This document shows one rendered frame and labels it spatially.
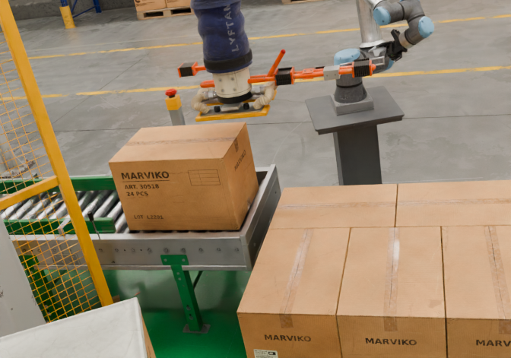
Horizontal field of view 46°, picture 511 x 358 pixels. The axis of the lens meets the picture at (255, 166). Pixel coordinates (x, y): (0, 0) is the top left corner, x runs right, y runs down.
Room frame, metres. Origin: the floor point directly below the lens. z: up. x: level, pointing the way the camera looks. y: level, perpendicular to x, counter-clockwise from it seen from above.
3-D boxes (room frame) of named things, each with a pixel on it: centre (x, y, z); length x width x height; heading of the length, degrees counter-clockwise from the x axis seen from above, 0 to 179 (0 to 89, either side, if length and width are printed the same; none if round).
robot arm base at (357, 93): (3.32, -0.62, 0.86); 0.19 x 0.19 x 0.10
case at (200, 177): (2.82, 0.35, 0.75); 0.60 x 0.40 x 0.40; 70
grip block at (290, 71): (2.66, -0.21, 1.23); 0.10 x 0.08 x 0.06; 164
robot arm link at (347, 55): (3.32, -0.63, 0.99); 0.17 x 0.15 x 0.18; 105
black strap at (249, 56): (2.74, 0.03, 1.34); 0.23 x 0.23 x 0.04
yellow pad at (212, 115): (2.64, 0.06, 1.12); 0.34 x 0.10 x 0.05; 74
